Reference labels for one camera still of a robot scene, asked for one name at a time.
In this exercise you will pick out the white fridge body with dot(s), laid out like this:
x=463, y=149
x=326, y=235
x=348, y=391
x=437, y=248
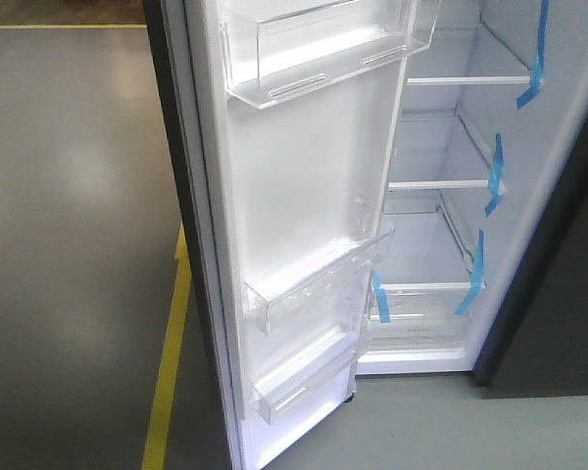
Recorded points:
x=490, y=109

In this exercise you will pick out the dark grey fridge neighbour door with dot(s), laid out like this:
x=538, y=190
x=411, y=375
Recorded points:
x=542, y=342

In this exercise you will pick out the middle clear door bin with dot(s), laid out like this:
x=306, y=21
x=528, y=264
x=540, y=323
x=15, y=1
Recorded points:
x=362, y=243

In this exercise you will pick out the clear door bin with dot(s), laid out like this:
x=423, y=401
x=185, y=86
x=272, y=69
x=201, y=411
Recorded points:
x=275, y=51
x=307, y=353
x=362, y=243

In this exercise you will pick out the lower clear door bin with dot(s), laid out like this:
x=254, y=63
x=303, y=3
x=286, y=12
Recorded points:
x=307, y=353

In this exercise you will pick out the upper clear door bin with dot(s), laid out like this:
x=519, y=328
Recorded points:
x=275, y=51

